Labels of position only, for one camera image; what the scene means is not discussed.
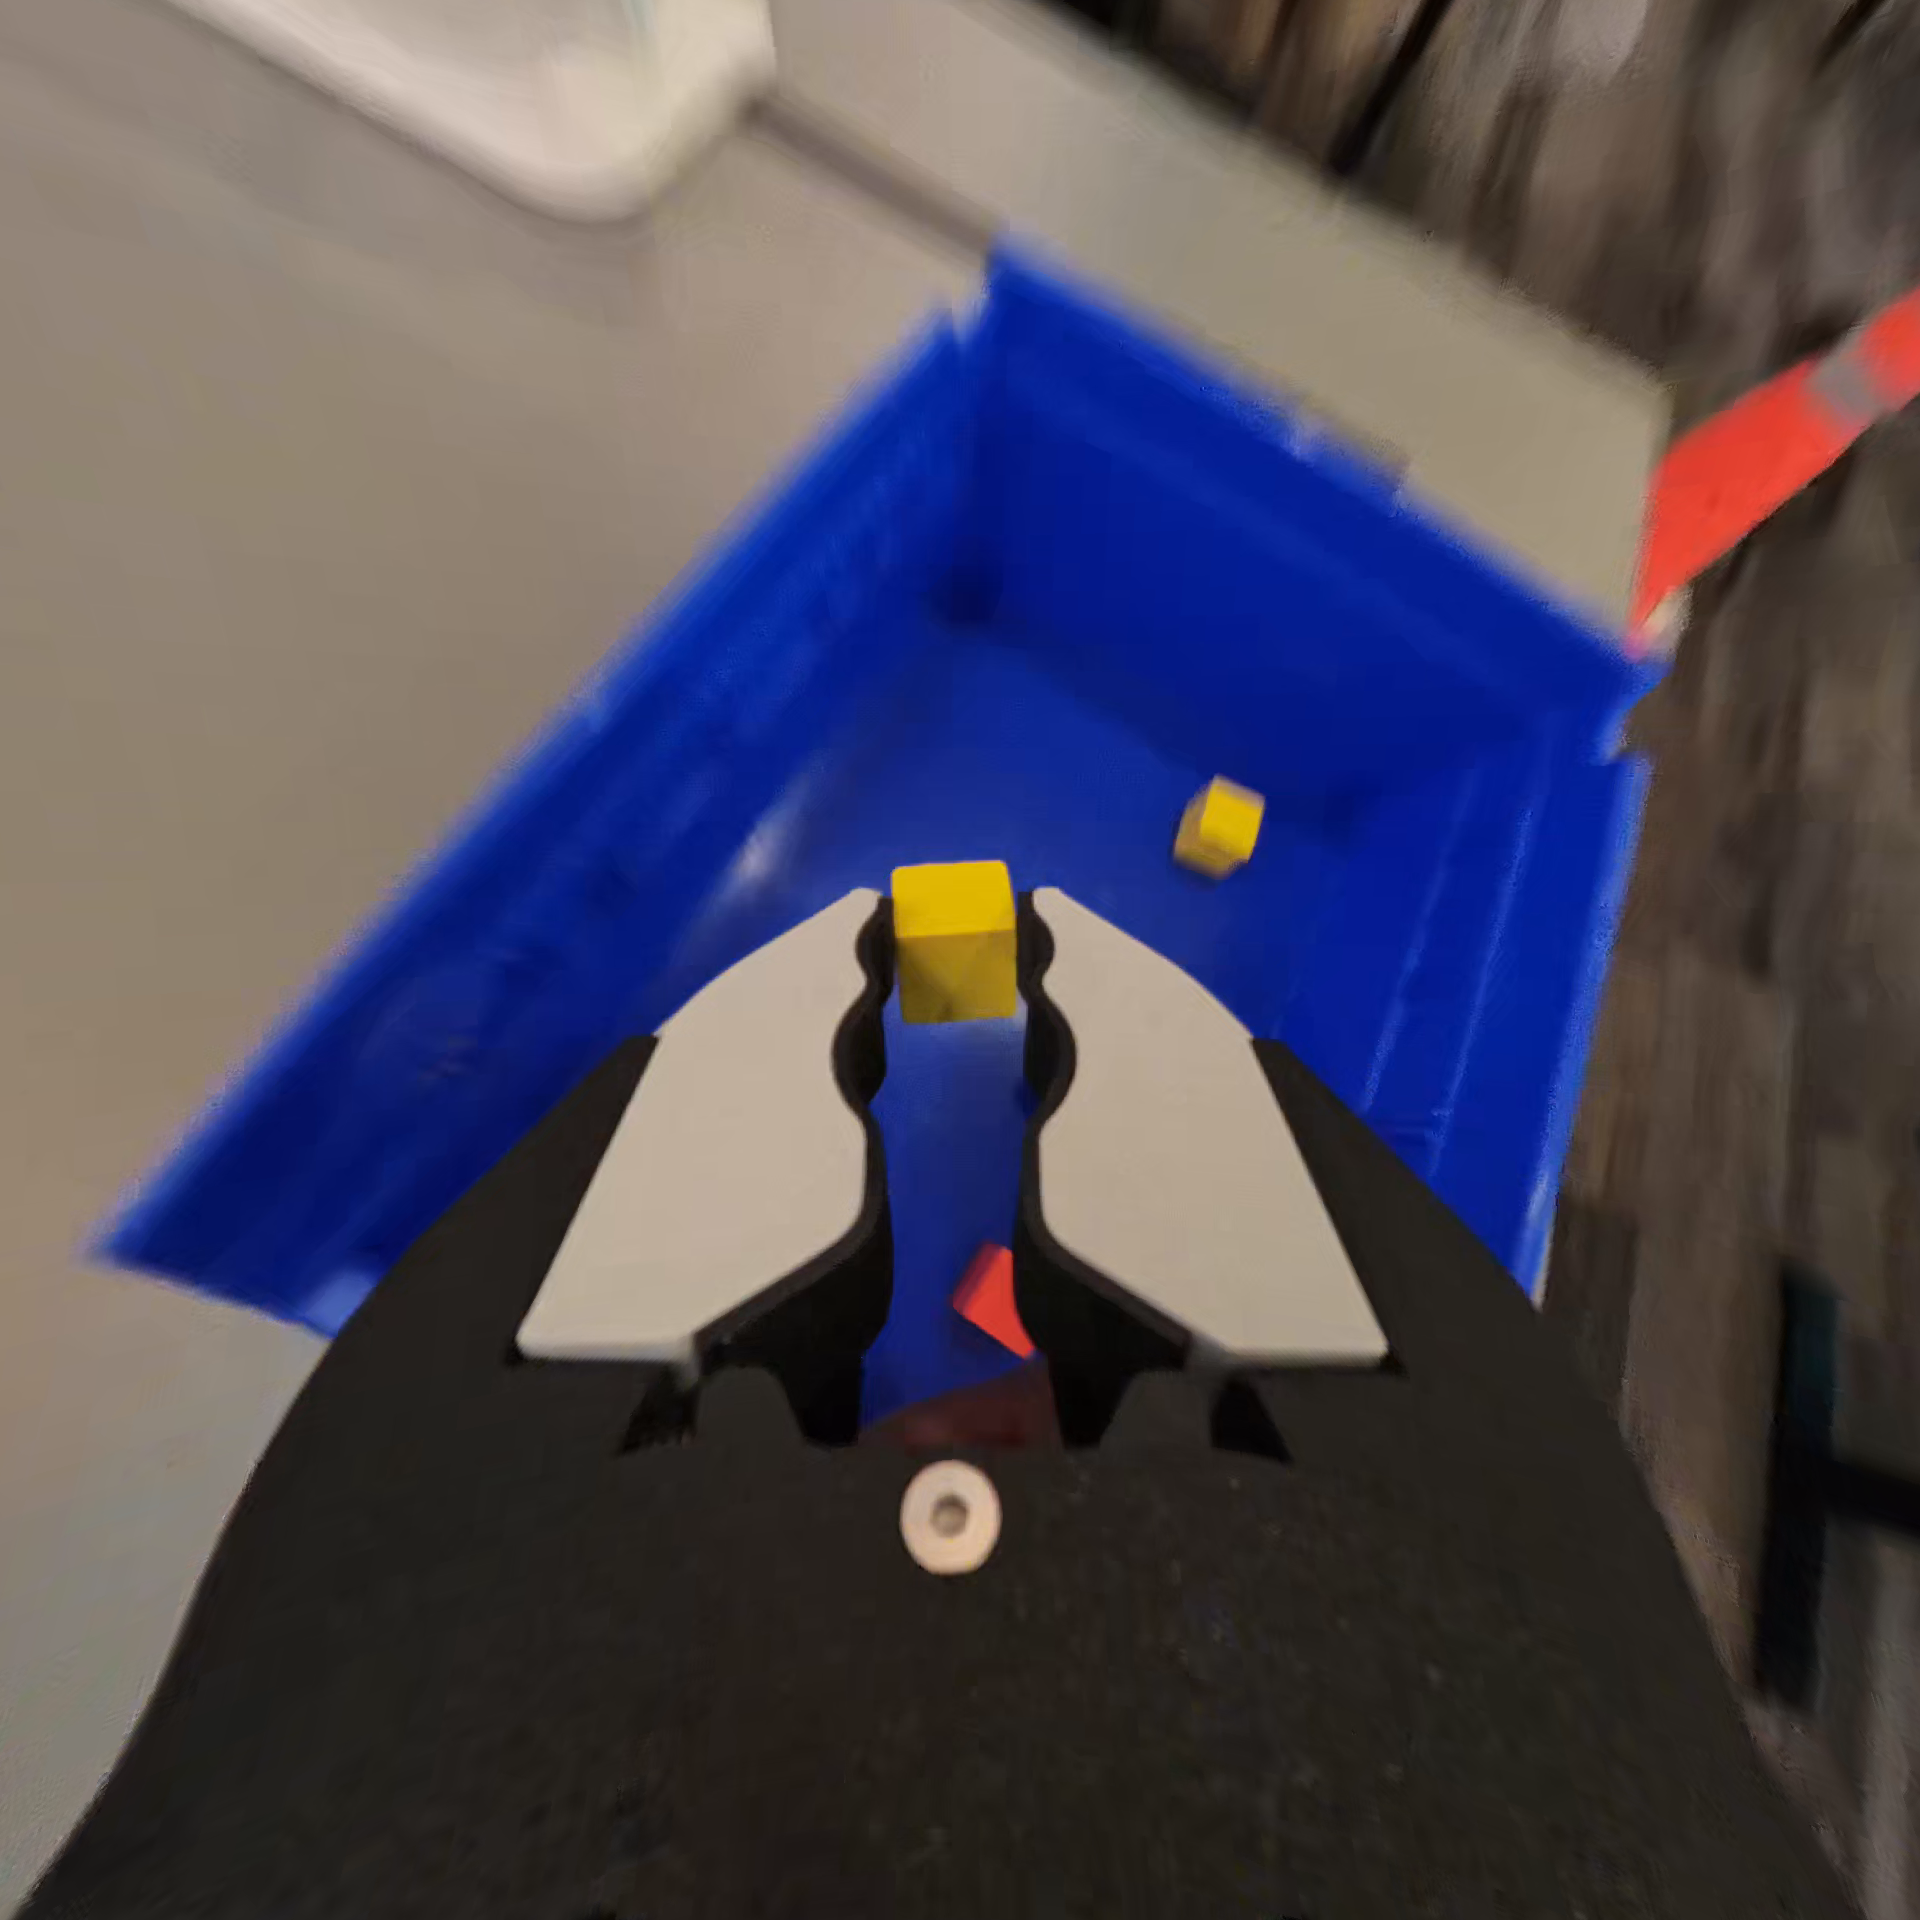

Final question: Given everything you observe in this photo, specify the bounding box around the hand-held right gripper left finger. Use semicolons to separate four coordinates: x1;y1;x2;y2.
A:
514;886;895;1444

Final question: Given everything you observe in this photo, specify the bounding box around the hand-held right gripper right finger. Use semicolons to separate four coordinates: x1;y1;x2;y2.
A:
1016;886;1393;1446

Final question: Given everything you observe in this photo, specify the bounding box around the orange traffic cone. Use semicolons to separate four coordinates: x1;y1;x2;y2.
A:
1628;292;1920;656

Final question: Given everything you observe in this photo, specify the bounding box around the instruction sheet on stand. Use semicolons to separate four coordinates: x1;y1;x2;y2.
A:
165;0;778;223

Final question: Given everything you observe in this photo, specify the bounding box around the blue plastic bin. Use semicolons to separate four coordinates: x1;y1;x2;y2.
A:
90;240;1667;1339

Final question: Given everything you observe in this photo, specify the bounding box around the red wooden cube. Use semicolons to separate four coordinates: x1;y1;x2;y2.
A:
952;1240;1041;1359

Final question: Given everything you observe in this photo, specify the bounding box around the yellow wooden cube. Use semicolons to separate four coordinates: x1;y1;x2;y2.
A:
890;860;1021;1027
1172;775;1267;880

